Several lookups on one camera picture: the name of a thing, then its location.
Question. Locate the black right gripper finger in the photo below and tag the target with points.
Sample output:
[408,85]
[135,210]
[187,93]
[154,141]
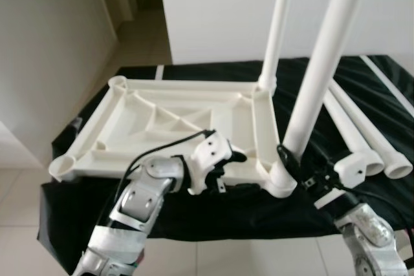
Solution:
[288,158]

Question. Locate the white plastic table leg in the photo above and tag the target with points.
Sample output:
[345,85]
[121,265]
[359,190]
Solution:
[352,134]
[278,24]
[326,50]
[381,140]

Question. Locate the white plastic table top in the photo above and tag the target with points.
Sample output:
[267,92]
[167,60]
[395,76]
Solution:
[162,114]

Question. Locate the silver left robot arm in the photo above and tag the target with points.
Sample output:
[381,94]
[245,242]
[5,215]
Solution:
[139,201]

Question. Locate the black tablecloth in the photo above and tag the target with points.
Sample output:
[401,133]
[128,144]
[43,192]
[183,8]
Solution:
[259,218]

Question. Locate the white fabric strip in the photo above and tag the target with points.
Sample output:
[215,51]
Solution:
[159,72]
[387,79]

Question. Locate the pink cloth piece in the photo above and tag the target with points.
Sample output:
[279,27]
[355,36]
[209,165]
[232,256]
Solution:
[139,258]

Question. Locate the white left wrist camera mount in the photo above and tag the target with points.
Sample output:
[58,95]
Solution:
[210,153]

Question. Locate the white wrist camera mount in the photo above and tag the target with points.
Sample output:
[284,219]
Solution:
[352,166]
[210,153]

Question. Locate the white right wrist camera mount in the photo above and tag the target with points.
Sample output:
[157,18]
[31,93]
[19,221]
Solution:
[352,166]

